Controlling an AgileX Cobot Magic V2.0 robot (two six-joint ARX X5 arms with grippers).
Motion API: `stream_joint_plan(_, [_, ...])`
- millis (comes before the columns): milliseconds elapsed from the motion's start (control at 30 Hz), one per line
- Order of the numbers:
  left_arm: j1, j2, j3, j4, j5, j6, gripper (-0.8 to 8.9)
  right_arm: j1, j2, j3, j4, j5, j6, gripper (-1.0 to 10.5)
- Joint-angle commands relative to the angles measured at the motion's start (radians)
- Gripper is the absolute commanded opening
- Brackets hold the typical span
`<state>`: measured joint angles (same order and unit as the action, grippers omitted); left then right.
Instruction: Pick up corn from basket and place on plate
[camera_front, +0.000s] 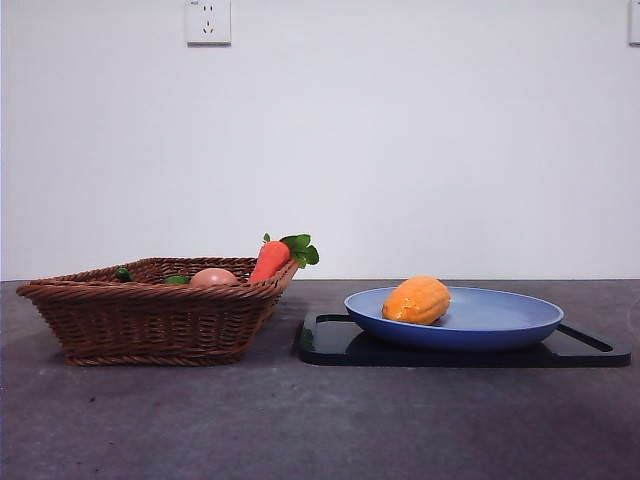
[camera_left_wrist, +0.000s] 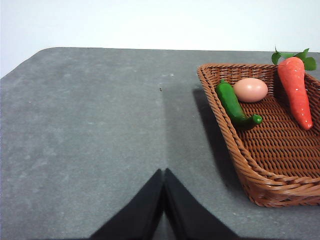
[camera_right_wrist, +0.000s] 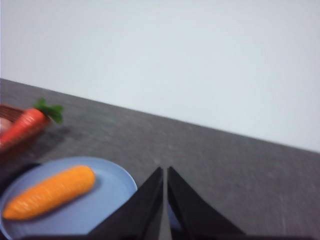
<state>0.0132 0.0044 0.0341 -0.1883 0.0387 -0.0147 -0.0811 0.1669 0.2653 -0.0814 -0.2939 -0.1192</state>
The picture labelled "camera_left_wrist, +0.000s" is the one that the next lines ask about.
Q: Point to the pale brown egg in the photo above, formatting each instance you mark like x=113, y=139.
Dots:
x=250, y=90

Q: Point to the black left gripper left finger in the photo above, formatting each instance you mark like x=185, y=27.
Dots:
x=142, y=215

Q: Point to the brown wicker basket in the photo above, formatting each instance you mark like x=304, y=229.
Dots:
x=275, y=155

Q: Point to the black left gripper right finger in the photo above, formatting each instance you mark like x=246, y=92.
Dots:
x=185, y=215

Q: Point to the green toy chili pepper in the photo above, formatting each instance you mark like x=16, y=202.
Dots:
x=231, y=105

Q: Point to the orange toy carrot, green leaves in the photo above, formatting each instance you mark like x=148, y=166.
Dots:
x=297, y=95

